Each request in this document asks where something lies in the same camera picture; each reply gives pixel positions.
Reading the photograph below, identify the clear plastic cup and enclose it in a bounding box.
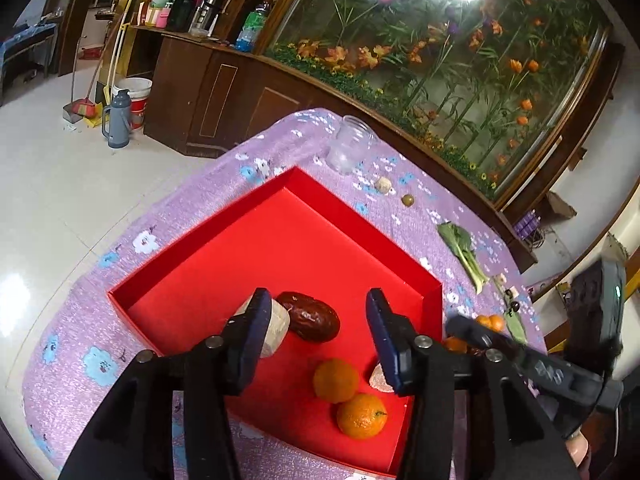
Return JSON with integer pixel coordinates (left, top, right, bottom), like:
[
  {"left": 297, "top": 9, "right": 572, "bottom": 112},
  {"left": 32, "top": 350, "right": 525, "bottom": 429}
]
[{"left": 326, "top": 115, "right": 377, "bottom": 176}]

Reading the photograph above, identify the broom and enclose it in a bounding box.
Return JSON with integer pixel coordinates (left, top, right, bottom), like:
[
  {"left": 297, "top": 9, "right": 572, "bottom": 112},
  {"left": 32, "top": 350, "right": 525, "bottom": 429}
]
[{"left": 62, "top": 50, "right": 98, "bottom": 121}]

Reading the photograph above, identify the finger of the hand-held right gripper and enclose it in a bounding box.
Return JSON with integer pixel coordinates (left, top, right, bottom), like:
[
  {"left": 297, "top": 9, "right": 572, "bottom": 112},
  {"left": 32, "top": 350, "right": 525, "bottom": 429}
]
[{"left": 445, "top": 315, "right": 623, "bottom": 411}]

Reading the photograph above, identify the red cardboard box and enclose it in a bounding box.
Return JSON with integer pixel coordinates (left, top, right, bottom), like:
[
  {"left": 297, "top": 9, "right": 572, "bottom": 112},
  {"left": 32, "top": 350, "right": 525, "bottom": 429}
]
[{"left": 107, "top": 165, "right": 445, "bottom": 478}]

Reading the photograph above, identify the green label plastic bottle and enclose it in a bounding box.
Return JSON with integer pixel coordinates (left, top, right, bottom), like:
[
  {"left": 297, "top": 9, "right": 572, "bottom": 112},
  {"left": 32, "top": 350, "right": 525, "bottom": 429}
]
[{"left": 235, "top": 2, "right": 271, "bottom": 53}]

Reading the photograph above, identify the white plastic bucket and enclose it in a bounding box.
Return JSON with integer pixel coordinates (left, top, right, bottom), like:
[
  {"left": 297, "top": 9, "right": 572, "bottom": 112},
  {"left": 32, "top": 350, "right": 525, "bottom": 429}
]
[{"left": 111, "top": 77, "right": 153, "bottom": 132}]

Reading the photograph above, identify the smooth dark red date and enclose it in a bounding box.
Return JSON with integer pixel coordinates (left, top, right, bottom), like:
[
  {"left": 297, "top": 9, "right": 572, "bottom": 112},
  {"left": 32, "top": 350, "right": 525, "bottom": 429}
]
[{"left": 276, "top": 291, "right": 341, "bottom": 344}]

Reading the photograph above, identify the grey-blue thermos jug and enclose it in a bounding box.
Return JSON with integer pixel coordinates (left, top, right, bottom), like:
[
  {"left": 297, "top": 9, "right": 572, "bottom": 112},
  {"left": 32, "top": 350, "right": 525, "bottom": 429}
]
[{"left": 101, "top": 89, "right": 133, "bottom": 149}]

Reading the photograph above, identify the tangerine with green stem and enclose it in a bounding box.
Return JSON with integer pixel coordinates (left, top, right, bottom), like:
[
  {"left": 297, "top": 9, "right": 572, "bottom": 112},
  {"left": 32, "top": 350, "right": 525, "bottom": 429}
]
[{"left": 336, "top": 393, "right": 388, "bottom": 441}]

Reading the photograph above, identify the large beige cylindrical food piece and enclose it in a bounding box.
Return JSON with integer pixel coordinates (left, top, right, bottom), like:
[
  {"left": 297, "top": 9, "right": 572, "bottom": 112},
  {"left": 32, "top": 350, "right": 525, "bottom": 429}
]
[{"left": 235, "top": 296, "right": 291, "bottom": 359}]

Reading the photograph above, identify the brown wooden cabinet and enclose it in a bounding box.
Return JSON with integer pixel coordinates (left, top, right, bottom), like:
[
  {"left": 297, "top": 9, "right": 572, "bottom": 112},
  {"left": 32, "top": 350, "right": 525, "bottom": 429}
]
[{"left": 142, "top": 25, "right": 538, "bottom": 271}]

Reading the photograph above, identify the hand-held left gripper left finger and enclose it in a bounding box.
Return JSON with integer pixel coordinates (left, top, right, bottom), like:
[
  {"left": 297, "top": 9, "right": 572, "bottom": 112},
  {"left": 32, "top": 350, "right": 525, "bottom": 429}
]
[{"left": 59, "top": 287, "right": 273, "bottom": 480}]

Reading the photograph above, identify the black steel thermos pot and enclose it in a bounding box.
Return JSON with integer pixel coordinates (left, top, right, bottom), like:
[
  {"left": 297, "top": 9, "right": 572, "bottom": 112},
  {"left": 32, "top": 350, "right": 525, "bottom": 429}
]
[{"left": 192, "top": 0, "right": 230, "bottom": 36}]

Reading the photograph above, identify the black container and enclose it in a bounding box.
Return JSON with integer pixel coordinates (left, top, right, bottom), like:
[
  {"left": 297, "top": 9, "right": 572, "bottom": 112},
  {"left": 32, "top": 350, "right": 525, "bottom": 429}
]
[{"left": 166, "top": 0, "right": 196, "bottom": 31}]

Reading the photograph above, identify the purple floral tablecloth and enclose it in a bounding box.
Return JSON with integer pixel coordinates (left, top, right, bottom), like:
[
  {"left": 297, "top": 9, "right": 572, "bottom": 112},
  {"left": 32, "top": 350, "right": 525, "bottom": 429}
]
[{"left": 22, "top": 107, "right": 548, "bottom": 480}]

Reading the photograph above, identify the green leafy vegetable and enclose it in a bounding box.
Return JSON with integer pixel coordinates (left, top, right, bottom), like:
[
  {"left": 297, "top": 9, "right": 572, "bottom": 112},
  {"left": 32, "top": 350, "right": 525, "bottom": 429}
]
[{"left": 437, "top": 222, "right": 488, "bottom": 293}]

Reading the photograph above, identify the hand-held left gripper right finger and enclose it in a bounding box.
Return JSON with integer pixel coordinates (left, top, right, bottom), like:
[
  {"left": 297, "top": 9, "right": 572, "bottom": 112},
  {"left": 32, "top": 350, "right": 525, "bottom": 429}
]
[{"left": 365, "top": 287, "right": 581, "bottom": 480}]

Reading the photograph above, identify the dark table with blue cloth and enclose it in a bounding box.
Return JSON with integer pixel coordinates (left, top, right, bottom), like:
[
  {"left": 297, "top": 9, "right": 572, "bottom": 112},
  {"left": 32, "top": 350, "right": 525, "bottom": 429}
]
[{"left": 0, "top": 22, "right": 58, "bottom": 91}]

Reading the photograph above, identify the green leaf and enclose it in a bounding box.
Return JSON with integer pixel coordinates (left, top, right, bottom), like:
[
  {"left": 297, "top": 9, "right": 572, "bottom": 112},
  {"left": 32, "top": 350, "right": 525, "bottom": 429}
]
[{"left": 502, "top": 310, "right": 528, "bottom": 346}]

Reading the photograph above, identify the glass artificial flower display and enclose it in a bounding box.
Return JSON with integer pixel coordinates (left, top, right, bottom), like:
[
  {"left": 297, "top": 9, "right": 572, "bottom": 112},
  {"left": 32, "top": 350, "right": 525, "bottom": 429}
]
[{"left": 265, "top": 0, "right": 608, "bottom": 196}]

